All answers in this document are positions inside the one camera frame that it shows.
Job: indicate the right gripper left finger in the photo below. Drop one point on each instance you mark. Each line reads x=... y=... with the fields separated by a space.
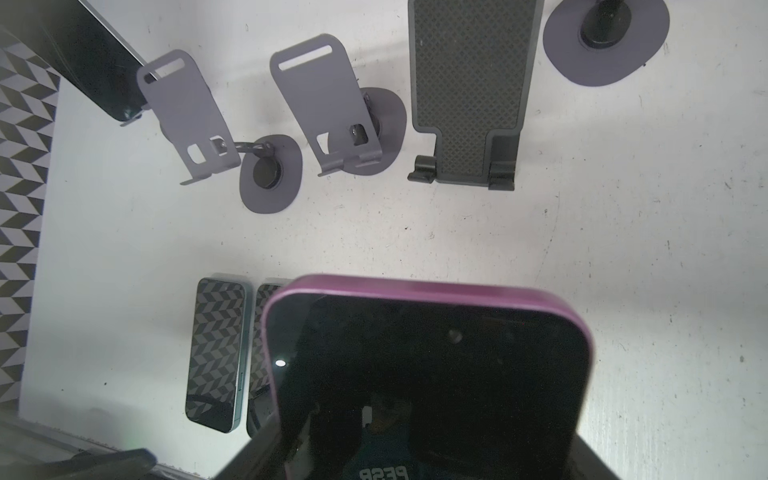
x=260 y=459

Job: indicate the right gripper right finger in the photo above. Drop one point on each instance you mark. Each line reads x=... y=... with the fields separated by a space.
x=584 y=464

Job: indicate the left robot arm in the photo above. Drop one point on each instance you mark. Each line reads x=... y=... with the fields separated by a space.
x=133 y=464

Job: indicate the grey stand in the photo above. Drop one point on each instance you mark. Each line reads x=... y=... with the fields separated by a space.
x=270 y=168
x=350 y=129
x=598 y=43

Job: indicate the middle grey stand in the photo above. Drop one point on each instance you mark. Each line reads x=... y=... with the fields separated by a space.
x=350 y=129

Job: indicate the rightmost grey stand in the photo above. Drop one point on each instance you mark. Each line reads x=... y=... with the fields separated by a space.
x=598 y=43

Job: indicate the black rectangular phone stand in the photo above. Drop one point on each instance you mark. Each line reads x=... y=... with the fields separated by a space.
x=471 y=66

